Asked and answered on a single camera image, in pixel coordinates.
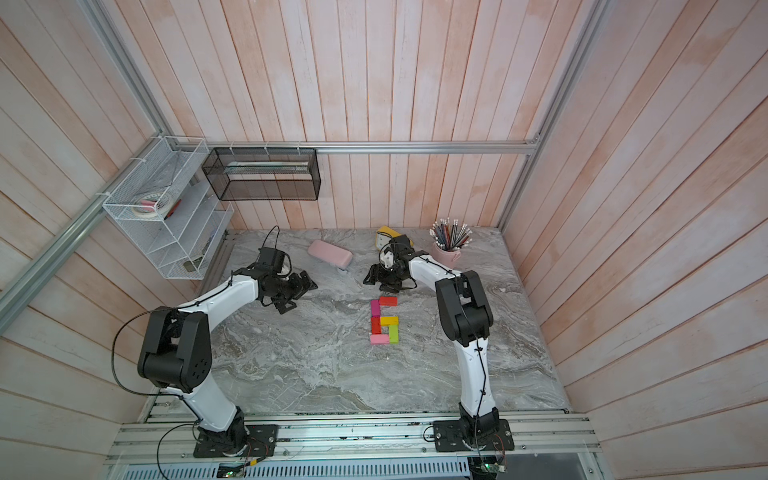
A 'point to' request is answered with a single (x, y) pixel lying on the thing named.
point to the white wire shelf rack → (183, 243)
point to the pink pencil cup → (449, 259)
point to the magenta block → (374, 307)
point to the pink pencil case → (331, 253)
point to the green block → (393, 331)
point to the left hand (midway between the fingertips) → (309, 295)
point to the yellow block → (389, 320)
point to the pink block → (379, 339)
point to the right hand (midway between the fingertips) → (371, 282)
